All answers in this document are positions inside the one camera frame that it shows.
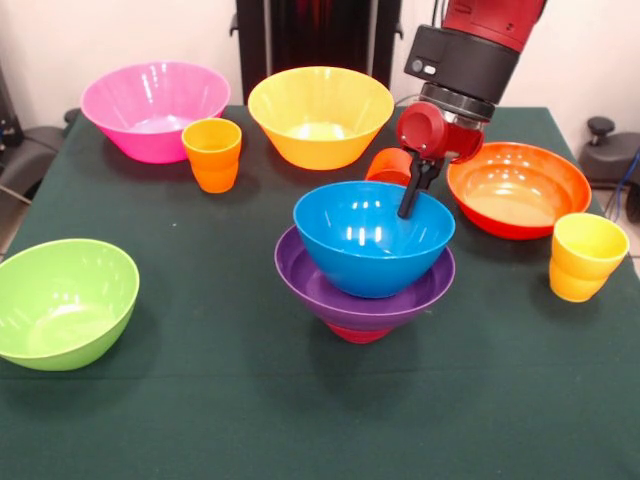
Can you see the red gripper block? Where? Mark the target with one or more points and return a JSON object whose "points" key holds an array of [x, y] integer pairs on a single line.
{"points": [[432, 135]]}

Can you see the red-orange cup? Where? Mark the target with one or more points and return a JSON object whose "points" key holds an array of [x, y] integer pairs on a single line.
{"points": [[387, 167]]}

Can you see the blue bowl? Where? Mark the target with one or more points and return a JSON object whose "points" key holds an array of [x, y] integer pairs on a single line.
{"points": [[360, 250]]}

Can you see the purple bowl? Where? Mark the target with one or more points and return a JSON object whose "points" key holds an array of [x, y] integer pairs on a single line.
{"points": [[310, 295]]}

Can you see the small crimson bowl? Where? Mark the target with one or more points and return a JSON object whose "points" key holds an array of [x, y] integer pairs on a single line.
{"points": [[359, 336]]}

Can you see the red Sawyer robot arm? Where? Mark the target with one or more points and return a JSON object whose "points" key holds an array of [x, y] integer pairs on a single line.
{"points": [[475, 55]]}

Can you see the shallow red-orange bowl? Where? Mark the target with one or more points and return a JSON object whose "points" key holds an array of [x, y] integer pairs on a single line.
{"points": [[520, 190]]}

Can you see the large yellow-orange bowl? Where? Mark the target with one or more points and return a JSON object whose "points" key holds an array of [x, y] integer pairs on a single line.
{"points": [[320, 110]]}

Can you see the yellow cup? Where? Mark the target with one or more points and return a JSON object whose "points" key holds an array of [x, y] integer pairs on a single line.
{"points": [[585, 260]]}

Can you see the orange cup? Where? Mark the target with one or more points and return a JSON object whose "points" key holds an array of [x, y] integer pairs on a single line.
{"points": [[212, 160]]}

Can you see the dark green tablecloth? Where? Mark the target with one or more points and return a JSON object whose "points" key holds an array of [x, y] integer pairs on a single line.
{"points": [[400, 400]]}

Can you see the large pink bowl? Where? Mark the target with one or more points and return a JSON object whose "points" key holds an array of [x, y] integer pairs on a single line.
{"points": [[150, 95]]}

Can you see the green bowl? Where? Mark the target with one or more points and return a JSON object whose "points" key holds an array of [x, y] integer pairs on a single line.
{"points": [[65, 305]]}

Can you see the black device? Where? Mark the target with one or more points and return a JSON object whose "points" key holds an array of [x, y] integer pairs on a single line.
{"points": [[7, 115]]}

